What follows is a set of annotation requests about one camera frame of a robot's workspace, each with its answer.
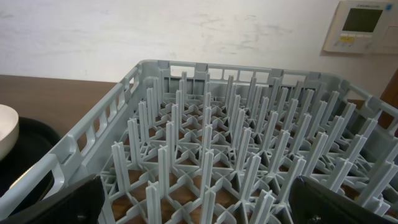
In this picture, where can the wall control panel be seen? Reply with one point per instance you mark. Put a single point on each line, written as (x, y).
(363, 27)

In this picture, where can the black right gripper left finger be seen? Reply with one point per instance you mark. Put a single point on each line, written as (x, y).
(80, 203)

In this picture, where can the grey dishwasher rack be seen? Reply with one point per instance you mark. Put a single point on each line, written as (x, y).
(205, 143)

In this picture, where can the large cream bowl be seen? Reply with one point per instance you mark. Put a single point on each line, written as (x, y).
(9, 129)

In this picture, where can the round black tray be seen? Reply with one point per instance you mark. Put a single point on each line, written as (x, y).
(34, 141)

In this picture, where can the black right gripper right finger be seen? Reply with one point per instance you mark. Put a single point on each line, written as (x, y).
(311, 202)

